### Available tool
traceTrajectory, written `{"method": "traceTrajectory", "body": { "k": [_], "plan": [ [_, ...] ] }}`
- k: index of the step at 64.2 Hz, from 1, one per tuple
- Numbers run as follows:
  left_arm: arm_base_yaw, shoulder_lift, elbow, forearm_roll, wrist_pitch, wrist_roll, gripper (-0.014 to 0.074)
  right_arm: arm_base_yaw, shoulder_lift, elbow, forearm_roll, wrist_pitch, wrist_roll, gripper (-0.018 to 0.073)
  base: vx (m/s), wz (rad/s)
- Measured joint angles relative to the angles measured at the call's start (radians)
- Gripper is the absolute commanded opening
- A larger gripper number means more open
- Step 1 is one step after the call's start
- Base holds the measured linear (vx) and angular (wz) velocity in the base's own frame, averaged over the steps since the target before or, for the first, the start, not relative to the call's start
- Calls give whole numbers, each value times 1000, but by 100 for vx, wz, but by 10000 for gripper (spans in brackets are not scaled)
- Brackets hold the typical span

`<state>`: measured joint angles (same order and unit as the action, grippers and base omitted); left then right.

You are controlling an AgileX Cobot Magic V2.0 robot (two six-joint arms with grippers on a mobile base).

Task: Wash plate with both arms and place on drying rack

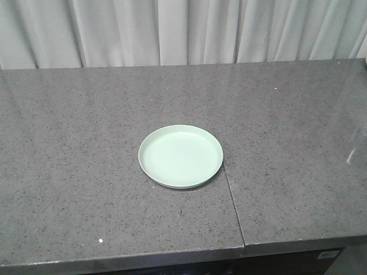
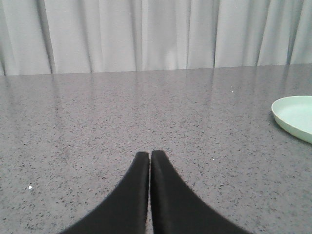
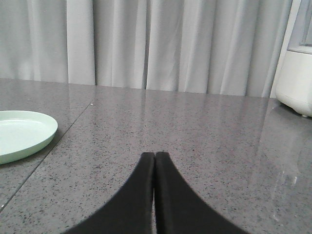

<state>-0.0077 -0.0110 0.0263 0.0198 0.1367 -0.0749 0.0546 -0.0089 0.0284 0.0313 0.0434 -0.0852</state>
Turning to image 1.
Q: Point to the light green round plate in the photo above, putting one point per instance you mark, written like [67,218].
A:
[180,156]

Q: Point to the white pleated curtain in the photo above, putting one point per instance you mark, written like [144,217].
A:
[77,34]

